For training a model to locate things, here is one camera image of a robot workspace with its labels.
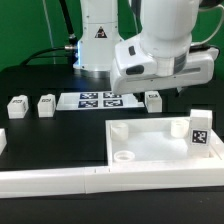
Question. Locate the white square table top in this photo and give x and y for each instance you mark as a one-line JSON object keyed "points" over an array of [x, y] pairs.
{"points": [[154, 140]]}

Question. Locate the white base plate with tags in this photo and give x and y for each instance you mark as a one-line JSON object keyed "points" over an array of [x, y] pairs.
{"points": [[96, 100]]}

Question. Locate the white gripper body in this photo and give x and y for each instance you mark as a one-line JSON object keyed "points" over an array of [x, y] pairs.
{"points": [[133, 71]]}

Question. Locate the white U-shaped obstacle fence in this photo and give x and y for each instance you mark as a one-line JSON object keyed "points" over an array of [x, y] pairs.
{"points": [[120, 177]]}

